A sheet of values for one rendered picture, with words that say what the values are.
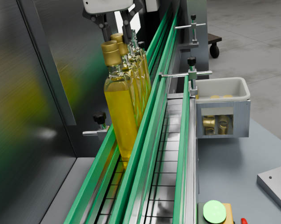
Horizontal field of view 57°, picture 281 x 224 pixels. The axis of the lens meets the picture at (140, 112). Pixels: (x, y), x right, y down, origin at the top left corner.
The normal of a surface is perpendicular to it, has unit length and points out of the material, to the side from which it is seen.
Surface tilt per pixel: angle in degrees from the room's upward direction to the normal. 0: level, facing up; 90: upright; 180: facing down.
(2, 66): 90
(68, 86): 90
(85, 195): 90
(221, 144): 0
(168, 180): 0
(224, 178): 0
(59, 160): 90
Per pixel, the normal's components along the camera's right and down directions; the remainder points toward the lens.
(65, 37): 0.97, -0.05
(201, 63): -0.18, 0.52
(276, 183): -0.15, -0.82
